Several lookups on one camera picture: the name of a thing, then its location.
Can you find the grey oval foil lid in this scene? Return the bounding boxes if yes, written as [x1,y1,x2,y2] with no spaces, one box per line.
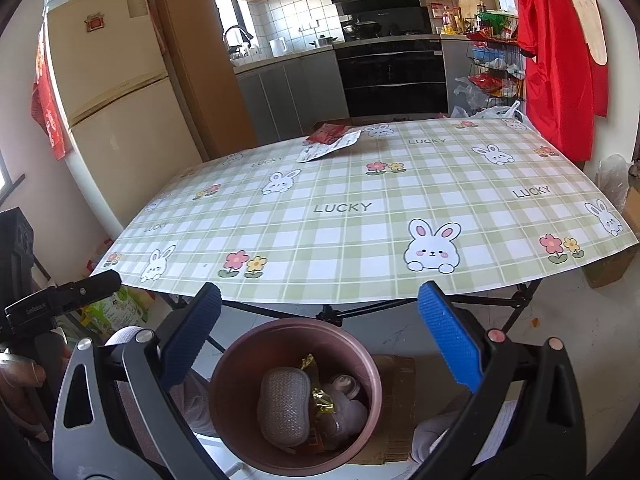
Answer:
[257,367,311,450]

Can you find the white plastic bag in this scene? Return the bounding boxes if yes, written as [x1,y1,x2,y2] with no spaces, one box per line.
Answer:
[317,374,368,448]

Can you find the gold foil wrapper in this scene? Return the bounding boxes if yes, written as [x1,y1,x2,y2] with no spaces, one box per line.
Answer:
[300,353,335,418]

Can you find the white printed label wrapper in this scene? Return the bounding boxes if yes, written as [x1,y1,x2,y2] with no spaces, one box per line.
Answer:
[296,129,361,162]

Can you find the red wrapper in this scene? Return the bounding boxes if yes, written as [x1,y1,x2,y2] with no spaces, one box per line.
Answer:
[306,122,349,145]

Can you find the pink trash bin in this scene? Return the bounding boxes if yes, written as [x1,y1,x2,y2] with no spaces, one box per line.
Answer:
[209,318,383,477]

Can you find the person's left hand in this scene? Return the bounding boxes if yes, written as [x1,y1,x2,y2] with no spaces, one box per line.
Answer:
[0,350,47,438]

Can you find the flat cardboard under bin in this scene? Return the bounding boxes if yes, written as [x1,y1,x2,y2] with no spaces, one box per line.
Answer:
[350,356,416,466]

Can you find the green plaid bunny tablecloth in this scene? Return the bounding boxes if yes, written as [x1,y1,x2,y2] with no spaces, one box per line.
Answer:
[98,117,637,304]

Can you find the cardboard box on floor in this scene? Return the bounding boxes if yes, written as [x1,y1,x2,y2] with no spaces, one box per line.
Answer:
[582,188,640,289]

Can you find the cream refrigerator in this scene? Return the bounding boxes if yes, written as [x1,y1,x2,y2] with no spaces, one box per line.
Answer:
[43,0,202,238]

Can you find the red cloth on fridge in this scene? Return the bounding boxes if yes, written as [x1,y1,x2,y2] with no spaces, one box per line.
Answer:
[32,27,66,160]

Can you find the white shopping bag on floor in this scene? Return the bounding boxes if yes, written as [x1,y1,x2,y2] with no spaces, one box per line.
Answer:
[450,101,521,119]

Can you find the grey lower cabinets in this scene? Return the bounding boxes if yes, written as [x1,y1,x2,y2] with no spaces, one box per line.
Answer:
[236,48,349,145]

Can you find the black oven stove unit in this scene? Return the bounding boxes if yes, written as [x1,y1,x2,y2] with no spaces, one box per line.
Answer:
[334,37,449,117]

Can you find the white electric kettle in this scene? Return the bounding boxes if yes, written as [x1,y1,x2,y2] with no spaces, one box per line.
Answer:
[269,37,288,58]

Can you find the steel cooking pot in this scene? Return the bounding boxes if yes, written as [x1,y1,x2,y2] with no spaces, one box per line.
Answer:
[310,35,337,48]

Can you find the red hanging apron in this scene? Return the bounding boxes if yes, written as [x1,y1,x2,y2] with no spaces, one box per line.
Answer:
[518,0,608,162]

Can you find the black range hood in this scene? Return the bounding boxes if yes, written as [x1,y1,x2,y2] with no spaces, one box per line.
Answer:
[332,0,432,42]

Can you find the wire storage rack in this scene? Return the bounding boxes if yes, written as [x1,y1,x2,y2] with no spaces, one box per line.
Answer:
[466,4,525,110]

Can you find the wooden door frame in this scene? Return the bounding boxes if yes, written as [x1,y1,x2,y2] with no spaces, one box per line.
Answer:
[154,0,258,159]

